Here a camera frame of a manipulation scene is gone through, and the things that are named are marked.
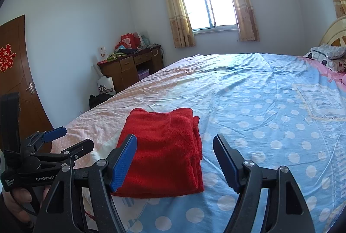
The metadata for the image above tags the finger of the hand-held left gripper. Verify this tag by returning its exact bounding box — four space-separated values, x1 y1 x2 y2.
33 138 95 169
26 127 67 153

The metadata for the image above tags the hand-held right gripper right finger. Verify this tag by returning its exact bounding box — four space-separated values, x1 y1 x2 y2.
213 134 315 233

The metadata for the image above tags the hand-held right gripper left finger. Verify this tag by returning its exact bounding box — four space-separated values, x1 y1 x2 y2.
39 134 138 233

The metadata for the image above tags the red knitted sweater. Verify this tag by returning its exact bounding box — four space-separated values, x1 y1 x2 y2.
111 107 204 199

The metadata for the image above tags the person's left hand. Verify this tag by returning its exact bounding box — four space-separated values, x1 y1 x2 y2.
2 186 52 227

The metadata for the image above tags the brown wooden door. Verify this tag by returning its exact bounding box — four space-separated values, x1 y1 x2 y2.
0 15 54 152

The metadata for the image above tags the black bag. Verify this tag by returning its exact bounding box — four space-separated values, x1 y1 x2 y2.
89 93 114 109

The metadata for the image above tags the white paper bag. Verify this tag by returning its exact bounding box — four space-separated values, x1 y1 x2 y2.
97 76 115 95

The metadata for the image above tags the blue pink printed bed sheet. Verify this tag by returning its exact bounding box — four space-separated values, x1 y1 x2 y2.
51 53 346 233

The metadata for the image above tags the red paper door decoration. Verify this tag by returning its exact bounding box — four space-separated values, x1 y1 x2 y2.
0 45 17 73

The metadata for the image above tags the brown wooden desk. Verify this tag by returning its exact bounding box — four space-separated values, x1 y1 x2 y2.
97 45 164 93

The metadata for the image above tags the white printed card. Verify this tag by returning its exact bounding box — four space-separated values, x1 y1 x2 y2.
97 46 108 63

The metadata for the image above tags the pale green packet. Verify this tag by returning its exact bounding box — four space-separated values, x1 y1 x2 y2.
139 32 150 47

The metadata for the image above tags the grey floral pillow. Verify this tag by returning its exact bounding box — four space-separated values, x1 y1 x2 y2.
310 43 346 59

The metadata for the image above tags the cream wooden headboard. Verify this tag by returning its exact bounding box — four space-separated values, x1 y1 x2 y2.
319 16 346 47

